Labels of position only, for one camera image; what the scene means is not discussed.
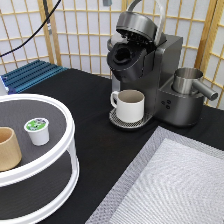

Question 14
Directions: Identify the grey coffee machine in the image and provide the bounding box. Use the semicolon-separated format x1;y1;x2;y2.
107;0;204;130

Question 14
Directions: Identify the white coffee pod green lid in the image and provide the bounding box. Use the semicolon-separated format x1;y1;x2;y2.
24;118;49;146

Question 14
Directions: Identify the white ceramic mug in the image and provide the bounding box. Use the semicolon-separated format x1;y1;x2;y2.
110;90;145;123

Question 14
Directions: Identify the steel milk frother jug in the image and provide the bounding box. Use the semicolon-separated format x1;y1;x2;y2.
172;68;218;101

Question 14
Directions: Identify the wooden shoji screen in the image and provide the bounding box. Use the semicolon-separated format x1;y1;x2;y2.
0;0;224;110

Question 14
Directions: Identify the white two-tier round shelf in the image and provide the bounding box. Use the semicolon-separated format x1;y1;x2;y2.
0;94;79;224

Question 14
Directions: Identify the grey woven placemat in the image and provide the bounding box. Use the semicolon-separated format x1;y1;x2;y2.
85;127;224;224

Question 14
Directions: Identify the blue ribbed metal block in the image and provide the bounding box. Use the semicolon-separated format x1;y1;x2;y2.
2;60;66;94

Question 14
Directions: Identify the tan wooden cup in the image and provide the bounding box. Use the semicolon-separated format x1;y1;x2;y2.
0;127;22;172

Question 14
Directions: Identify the black cable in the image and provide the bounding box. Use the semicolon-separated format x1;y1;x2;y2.
0;0;63;58

